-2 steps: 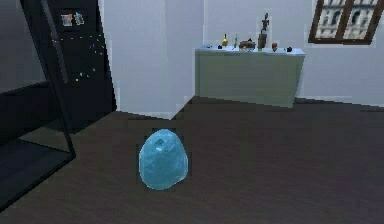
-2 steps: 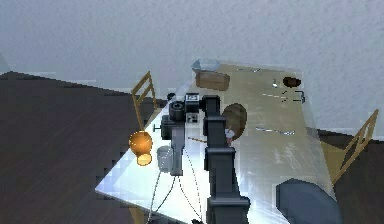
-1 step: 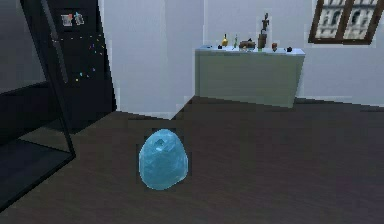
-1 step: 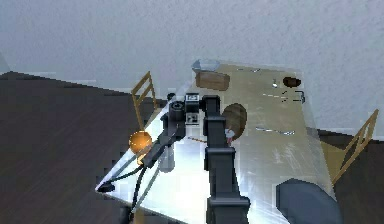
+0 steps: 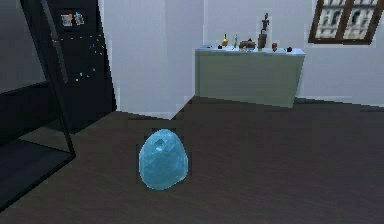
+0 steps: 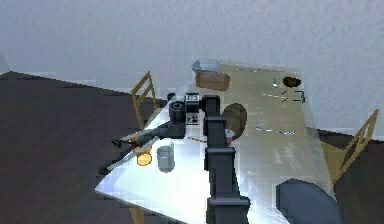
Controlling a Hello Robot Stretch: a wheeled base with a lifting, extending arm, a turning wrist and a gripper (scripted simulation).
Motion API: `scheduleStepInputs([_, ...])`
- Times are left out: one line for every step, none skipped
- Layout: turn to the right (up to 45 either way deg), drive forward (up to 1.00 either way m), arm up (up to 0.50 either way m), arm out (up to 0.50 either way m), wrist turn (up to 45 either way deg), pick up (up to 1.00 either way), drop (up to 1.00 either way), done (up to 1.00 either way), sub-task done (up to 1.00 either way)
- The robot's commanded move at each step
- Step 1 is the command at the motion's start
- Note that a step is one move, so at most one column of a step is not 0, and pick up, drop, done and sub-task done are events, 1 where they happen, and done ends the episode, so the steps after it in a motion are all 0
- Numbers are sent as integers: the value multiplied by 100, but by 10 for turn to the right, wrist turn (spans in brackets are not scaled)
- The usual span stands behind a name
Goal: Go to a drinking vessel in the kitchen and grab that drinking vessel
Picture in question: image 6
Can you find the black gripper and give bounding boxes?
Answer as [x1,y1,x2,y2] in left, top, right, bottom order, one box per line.
[98,100,187,176]

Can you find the orange cup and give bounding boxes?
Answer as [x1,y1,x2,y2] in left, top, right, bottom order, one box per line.
[136,146,153,167]

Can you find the grey metal mug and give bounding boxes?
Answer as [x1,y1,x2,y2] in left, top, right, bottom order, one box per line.
[156,142,176,173]

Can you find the wooden slatted chair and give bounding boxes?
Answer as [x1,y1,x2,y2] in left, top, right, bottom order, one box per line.
[130,70,158,131]
[319,108,380,187]

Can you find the thin brown pencil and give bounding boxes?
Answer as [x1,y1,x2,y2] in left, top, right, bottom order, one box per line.
[186,136,208,144]

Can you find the small white red shaker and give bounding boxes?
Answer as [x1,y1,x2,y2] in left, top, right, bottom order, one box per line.
[224,128,236,145]

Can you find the brown rectangular bread loaf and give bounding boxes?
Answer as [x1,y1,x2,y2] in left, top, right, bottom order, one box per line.
[195,70,231,92]

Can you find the brown oval bread loaf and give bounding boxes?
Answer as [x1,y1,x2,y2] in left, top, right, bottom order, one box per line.
[221,102,248,141]

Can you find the clear glass bowl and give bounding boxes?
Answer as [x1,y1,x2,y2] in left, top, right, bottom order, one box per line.
[191,58,221,73]

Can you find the shiny pale dining table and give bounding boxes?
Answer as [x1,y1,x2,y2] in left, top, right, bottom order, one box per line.
[94,61,338,224]

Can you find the long silver fork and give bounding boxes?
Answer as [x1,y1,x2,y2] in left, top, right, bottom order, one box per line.
[255,126,297,136]

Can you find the silver table knife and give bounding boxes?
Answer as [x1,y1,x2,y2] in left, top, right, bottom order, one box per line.
[262,93,288,100]

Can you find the dark brown bowl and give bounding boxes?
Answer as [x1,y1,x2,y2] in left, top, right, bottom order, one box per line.
[282,76,302,89]

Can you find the black angular utensil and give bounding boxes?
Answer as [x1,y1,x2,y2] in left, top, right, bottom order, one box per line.
[280,89,307,105]

